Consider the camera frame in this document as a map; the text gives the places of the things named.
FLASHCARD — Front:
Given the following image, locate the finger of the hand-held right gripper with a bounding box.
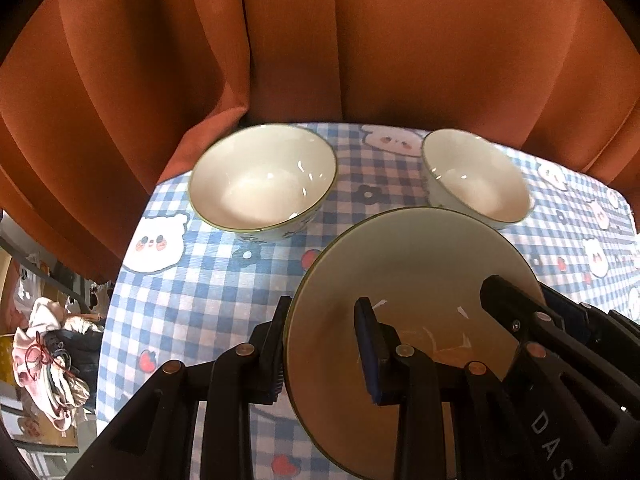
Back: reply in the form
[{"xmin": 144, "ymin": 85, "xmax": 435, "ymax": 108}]
[
  {"xmin": 479, "ymin": 275, "xmax": 556, "ymax": 361},
  {"xmin": 541, "ymin": 284, "xmax": 640, "ymax": 348}
]

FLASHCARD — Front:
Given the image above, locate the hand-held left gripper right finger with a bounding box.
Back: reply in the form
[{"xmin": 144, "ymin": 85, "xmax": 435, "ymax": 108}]
[{"xmin": 353, "ymin": 297, "xmax": 507, "ymax": 480}]

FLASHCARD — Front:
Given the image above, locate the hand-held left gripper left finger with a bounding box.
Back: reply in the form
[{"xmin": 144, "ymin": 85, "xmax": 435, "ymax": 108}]
[{"xmin": 65, "ymin": 295, "xmax": 293, "ymax": 480}]

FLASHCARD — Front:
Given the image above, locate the blue patterned white bowl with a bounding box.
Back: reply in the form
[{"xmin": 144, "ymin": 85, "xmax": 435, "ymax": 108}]
[
  {"xmin": 282, "ymin": 206, "xmax": 544, "ymax": 480},
  {"xmin": 420, "ymin": 129, "xmax": 535, "ymax": 231},
  {"xmin": 187, "ymin": 123, "xmax": 337, "ymax": 242}
]

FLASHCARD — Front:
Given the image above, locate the blue checked tablecloth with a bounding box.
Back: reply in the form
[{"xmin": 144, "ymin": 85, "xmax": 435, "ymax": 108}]
[{"xmin": 95, "ymin": 122, "xmax": 640, "ymax": 480}]

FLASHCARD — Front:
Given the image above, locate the pink clothes pile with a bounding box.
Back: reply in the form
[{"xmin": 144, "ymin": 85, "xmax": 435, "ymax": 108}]
[{"xmin": 12, "ymin": 297, "xmax": 104, "ymax": 432}]

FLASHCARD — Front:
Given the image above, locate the cardboard box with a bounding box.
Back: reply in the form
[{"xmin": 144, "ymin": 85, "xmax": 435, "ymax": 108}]
[{"xmin": 12, "ymin": 410, "xmax": 86, "ymax": 453}]

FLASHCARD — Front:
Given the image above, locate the orange curtain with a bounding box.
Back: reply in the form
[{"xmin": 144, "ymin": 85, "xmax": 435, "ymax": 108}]
[{"xmin": 0, "ymin": 0, "xmax": 640, "ymax": 286}]

